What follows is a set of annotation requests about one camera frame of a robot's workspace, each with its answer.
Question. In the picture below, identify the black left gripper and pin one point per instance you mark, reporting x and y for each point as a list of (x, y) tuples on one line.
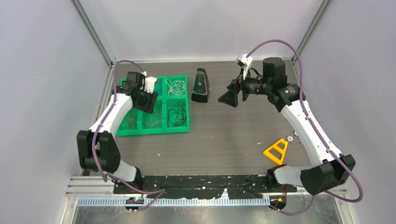
[(148, 107)]

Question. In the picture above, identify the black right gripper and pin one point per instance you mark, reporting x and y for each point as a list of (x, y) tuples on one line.
[(231, 97)]

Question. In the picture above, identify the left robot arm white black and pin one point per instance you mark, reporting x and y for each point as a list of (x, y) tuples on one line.
[(97, 149)]

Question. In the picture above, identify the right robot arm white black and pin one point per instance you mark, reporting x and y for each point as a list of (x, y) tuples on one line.
[(329, 166)]

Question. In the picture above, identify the green bin back left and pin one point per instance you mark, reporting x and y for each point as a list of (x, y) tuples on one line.
[(123, 83)]

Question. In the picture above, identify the black metronome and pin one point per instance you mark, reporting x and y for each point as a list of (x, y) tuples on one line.
[(201, 88)]

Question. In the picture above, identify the green bin back right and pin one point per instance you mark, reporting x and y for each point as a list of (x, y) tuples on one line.
[(176, 85)]

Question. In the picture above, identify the small round silver part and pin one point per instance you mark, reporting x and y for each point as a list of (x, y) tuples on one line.
[(290, 138)]

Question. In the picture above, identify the yellow triangle block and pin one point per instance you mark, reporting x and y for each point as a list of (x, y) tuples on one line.
[(276, 152)]

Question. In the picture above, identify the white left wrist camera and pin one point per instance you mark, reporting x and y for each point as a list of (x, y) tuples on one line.
[(149, 83)]

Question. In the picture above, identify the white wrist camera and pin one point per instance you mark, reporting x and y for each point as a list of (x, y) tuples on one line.
[(149, 83), (245, 62)]

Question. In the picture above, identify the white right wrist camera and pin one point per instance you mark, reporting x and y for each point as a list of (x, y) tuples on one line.
[(245, 62)]

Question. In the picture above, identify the aluminium corner post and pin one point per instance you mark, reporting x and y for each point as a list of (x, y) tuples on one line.
[(92, 31)]

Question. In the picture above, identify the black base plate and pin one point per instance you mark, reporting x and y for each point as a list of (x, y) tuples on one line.
[(248, 186)]

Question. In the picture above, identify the aluminium rail front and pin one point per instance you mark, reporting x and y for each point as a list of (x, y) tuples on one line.
[(93, 191)]

